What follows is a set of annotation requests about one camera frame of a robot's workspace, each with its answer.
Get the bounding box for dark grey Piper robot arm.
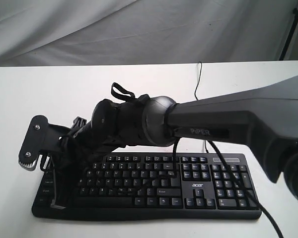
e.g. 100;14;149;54
43;75;298;200

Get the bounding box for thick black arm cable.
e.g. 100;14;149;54
136;138;285;238

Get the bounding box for white backdrop sheet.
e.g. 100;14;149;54
0;0;298;66

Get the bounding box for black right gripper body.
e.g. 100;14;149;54
40;118;119;198

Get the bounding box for thin black keyboard cable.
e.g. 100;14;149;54
194;61;210;154

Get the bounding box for black Acer keyboard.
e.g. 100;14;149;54
32;152;261;221

